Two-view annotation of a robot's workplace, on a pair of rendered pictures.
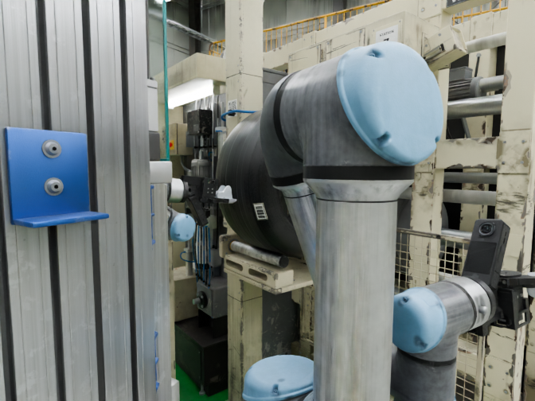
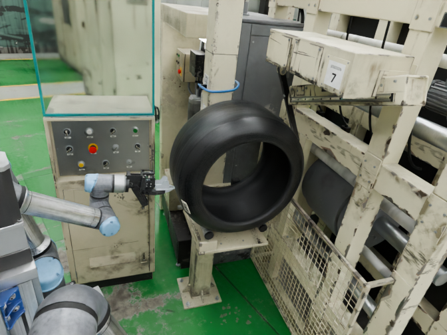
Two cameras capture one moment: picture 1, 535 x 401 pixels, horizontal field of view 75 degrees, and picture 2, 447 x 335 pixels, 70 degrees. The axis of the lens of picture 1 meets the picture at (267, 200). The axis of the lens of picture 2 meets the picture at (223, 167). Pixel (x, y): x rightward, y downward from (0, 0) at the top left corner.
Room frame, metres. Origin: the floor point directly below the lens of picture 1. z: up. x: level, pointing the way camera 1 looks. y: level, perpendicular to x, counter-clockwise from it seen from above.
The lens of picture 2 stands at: (0.15, -0.42, 1.89)
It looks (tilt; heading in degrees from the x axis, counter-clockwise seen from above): 28 degrees down; 17
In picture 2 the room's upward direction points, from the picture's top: 7 degrees clockwise
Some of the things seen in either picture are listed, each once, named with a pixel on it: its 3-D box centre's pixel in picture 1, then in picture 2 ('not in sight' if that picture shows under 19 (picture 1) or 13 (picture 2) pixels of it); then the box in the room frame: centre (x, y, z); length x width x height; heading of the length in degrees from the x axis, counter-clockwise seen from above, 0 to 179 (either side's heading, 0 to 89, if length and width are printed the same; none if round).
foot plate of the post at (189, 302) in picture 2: not in sight; (198, 288); (1.67, 0.11, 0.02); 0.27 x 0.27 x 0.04; 38
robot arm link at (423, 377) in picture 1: (413, 378); not in sight; (0.48, -0.21, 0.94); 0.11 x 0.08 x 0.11; 32
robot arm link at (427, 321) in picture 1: (427, 317); not in sight; (0.46, -0.22, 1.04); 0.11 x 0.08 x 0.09; 122
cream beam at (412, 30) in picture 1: (354, 59); (325, 59); (1.57, -0.38, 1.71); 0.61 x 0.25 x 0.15; 38
